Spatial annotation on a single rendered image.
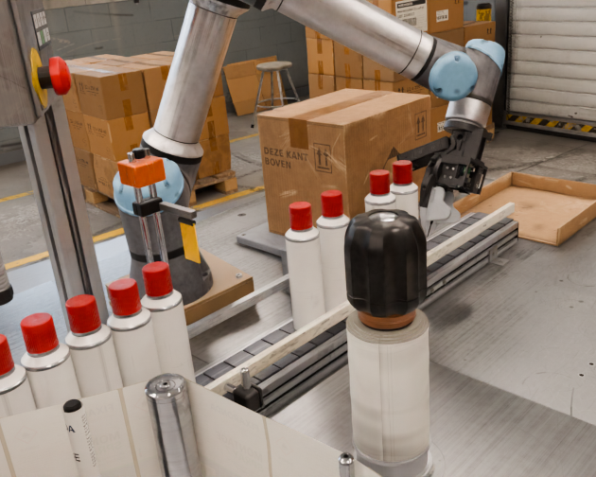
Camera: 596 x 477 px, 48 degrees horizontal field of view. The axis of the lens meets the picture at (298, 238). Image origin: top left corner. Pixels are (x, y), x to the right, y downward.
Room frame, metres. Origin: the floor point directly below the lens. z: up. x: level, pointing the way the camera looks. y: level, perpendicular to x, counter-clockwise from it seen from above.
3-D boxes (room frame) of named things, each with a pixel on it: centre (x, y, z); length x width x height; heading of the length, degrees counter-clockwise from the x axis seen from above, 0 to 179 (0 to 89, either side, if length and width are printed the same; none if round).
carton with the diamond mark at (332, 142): (1.45, -0.13, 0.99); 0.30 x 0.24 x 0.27; 135
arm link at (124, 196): (1.12, 0.24, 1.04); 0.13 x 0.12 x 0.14; 1
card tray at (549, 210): (1.46, -0.54, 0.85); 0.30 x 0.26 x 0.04; 134
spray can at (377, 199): (1.05, -0.14, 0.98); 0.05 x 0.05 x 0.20
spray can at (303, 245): (0.93, -0.01, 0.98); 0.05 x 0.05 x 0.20
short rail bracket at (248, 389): (0.72, 0.08, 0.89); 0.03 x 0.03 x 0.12; 44
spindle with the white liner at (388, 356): (0.61, -0.08, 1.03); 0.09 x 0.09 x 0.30
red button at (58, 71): (0.70, 0.23, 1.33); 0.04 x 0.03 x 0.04; 10
